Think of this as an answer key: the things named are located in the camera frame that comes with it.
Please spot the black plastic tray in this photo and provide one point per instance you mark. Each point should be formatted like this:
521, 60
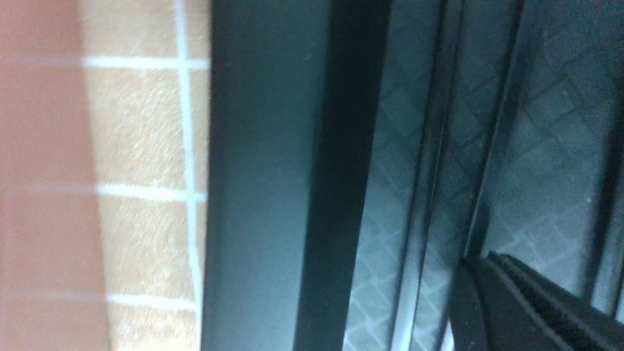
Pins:
359, 149

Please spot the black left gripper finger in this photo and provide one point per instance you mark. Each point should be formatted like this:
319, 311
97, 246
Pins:
498, 303

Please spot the pink plastic bin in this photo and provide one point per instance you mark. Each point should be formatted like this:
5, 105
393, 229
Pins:
52, 281

